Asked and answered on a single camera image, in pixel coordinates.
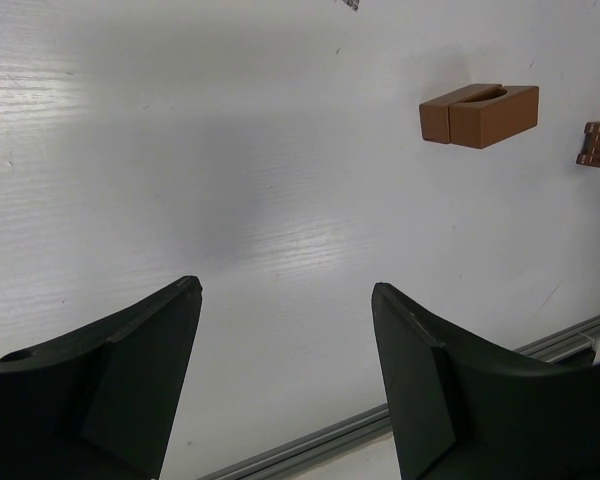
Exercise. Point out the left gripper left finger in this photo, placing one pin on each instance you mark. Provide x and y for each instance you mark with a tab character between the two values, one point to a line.
100	401

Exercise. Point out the brown wood block notched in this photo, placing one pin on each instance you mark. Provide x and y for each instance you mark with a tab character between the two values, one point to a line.
435	116

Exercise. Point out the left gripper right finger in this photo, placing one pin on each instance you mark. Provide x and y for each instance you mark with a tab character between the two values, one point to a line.
462	407

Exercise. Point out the brown wood block long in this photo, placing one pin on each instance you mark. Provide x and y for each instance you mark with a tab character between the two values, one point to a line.
494	116

